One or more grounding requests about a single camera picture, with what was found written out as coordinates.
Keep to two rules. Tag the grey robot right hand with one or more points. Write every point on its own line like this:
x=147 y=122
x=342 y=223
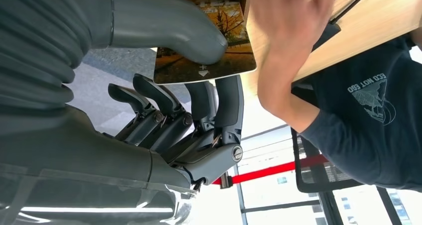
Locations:
x=82 y=157

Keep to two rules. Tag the person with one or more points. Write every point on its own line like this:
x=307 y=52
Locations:
x=362 y=134

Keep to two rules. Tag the small black usb hub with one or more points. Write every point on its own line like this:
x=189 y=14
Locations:
x=326 y=36

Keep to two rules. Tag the dark grey floor mat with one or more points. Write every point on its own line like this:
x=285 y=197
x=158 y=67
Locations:
x=115 y=57

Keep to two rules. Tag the black mesh office chair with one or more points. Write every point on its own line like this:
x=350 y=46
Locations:
x=295 y=164

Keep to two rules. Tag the red barrier belt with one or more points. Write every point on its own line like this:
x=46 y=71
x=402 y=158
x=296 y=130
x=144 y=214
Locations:
x=263 y=172

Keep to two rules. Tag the chrome stanchion post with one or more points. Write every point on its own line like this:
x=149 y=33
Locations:
x=226 y=181

